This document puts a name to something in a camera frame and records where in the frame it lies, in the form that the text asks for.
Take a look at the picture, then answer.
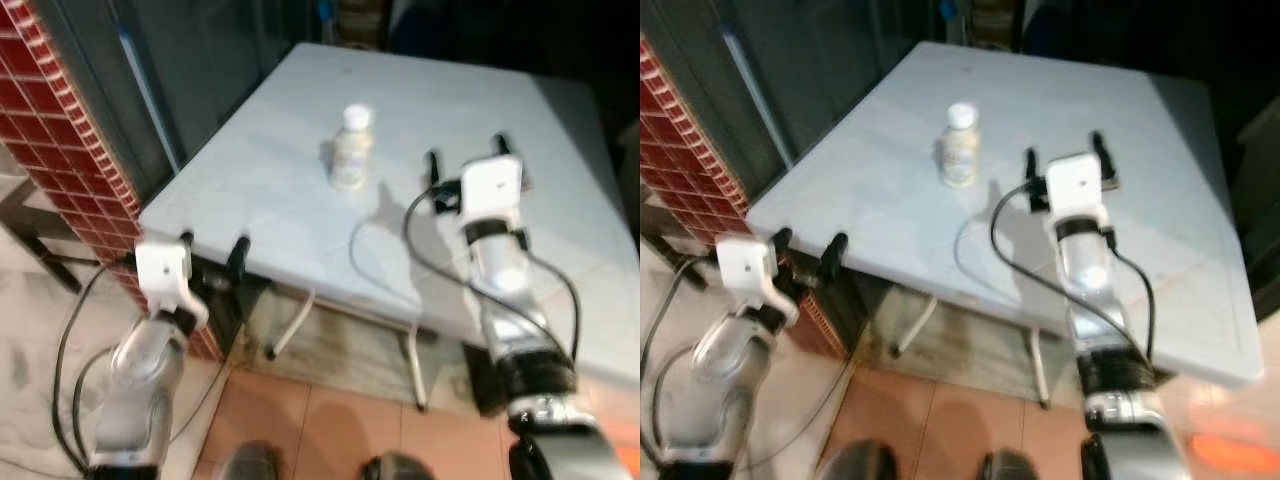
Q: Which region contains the white capped cream drink bottle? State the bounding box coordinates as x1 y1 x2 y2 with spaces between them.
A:
329 104 377 192
938 101 982 190

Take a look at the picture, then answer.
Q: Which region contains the white square table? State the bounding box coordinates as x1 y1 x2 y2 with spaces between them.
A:
138 42 641 391
745 40 1267 390

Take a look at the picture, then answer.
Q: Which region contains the white slanted table leg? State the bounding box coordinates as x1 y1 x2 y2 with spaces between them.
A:
264 290 317 362
894 294 942 360

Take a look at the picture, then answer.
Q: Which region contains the red tiled pillar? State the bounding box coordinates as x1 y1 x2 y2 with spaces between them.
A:
640 35 853 363
0 0 223 363

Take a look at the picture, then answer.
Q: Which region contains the white upright table leg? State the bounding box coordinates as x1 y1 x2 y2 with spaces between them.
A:
1029 328 1053 410
404 324 432 412

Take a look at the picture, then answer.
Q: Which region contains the grey left robot leg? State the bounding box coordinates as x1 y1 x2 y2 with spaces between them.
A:
814 440 898 480
214 440 283 480

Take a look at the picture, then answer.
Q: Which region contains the grey robot leg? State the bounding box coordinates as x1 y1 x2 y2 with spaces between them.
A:
360 452 437 480
214 440 283 480
814 440 898 480
980 450 1043 480

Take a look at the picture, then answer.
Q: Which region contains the grey right robot leg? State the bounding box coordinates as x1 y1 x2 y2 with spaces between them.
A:
360 452 437 480
980 450 1043 480

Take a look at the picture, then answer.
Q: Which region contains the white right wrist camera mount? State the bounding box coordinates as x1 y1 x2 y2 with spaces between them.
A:
461 155 525 227
1045 152 1109 224

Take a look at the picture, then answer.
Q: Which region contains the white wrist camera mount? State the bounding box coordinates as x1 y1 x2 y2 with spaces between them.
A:
717 240 799 327
1045 152 1109 224
461 155 525 227
135 242 209 327

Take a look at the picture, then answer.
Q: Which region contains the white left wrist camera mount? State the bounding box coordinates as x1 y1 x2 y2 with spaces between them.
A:
717 240 799 327
135 242 209 327

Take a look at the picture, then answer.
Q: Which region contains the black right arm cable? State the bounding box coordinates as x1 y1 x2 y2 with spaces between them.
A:
402 184 583 367
989 179 1161 367

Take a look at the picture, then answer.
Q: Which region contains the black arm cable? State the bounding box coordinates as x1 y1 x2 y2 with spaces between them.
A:
640 255 723 463
989 179 1161 367
52 255 137 473
402 184 583 367

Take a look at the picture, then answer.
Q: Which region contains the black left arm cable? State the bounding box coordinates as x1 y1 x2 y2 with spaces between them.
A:
640 255 723 463
52 255 137 473

